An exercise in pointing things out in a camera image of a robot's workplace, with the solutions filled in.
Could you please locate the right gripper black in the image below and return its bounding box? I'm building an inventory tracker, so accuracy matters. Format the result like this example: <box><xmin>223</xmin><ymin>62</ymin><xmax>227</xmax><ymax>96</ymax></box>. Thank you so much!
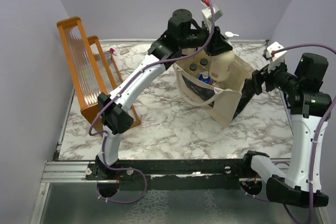
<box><xmin>247</xmin><ymin>57</ymin><xmax>301</xmax><ymax>94</ymax></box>

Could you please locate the beige pump lotion bottle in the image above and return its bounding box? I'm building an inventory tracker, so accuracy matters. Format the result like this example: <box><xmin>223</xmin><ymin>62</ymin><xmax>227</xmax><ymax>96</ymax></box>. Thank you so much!
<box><xmin>209</xmin><ymin>31</ymin><xmax>239</xmax><ymax>82</ymax></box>

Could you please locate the clear bottle black cap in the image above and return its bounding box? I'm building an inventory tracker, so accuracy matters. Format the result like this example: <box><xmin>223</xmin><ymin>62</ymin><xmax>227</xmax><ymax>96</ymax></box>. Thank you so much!
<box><xmin>200</xmin><ymin>58</ymin><xmax>208</xmax><ymax>67</ymax></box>

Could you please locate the beige canvas tote bag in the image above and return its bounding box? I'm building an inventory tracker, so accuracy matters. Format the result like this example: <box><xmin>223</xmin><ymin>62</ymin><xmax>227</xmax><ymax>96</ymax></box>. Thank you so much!
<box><xmin>173</xmin><ymin>51</ymin><xmax>254</xmax><ymax>127</ymax></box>

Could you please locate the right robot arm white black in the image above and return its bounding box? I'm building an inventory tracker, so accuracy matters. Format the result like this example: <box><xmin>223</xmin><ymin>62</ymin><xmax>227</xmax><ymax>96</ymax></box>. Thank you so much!
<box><xmin>241</xmin><ymin>52</ymin><xmax>332</xmax><ymax>208</ymax></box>

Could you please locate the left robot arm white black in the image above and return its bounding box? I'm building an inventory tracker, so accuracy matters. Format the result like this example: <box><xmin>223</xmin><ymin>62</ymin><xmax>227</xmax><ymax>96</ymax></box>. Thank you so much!
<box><xmin>96</xmin><ymin>6</ymin><xmax>232</xmax><ymax>179</ymax></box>

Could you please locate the small pink white tube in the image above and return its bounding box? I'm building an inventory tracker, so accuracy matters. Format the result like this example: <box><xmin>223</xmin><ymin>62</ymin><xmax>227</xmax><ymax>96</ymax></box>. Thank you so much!
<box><xmin>109</xmin><ymin>48</ymin><xmax>117</xmax><ymax>55</ymax></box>

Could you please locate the grey tape roll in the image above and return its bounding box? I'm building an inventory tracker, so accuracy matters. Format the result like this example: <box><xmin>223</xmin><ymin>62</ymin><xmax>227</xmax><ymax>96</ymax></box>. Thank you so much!
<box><xmin>104</xmin><ymin>51</ymin><xmax>112</xmax><ymax>65</ymax></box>

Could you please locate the short orange wooden rack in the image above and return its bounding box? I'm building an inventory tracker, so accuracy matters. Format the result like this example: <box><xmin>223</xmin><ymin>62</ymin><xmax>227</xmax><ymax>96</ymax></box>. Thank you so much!
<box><xmin>81</xmin><ymin>36</ymin><xmax>141</xmax><ymax>131</ymax></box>

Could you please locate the tall orange wooden rack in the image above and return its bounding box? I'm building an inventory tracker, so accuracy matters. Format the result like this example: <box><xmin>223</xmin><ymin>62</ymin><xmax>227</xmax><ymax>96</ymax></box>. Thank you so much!
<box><xmin>57</xmin><ymin>16</ymin><xmax>111</xmax><ymax>132</ymax></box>

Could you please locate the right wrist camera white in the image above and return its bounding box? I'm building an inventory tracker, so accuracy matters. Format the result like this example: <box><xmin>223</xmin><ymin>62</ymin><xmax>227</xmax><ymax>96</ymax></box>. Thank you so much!
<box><xmin>263</xmin><ymin>41</ymin><xmax>287</xmax><ymax>73</ymax></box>

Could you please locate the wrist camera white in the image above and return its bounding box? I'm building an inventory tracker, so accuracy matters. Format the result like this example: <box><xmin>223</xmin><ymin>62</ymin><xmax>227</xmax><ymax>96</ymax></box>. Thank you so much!
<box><xmin>263</xmin><ymin>41</ymin><xmax>287</xmax><ymax>73</ymax></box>
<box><xmin>202</xmin><ymin>5</ymin><xmax>223</xmax><ymax>30</ymax></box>

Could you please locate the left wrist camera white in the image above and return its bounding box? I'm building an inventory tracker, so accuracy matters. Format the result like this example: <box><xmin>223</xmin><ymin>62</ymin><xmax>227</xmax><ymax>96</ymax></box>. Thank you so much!
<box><xmin>202</xmin><ymin>5</ymin><xmax>223</xmax><ymax>30</ymax></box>

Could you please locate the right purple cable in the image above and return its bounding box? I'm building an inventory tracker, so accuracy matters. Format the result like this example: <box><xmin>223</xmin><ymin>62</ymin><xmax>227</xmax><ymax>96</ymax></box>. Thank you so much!
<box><xmin>243</xmin><ymin>44</ymin><xmax>336</xmax><ymax>224</ymax></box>

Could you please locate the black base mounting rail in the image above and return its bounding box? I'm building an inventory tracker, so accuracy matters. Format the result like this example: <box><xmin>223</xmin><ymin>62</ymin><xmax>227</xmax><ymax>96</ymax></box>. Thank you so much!
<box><xmin>86</xmin><ymin>159</ymin><xmax>260</xmax><ymax>191</ymax></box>

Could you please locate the aluminium frame rail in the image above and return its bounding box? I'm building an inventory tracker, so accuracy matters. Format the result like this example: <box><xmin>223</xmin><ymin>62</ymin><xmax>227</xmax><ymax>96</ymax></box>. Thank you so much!
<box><xmin>40</xmin><ymin>159</ymin><xmax>320</xmax><ymax>184</ymax></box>

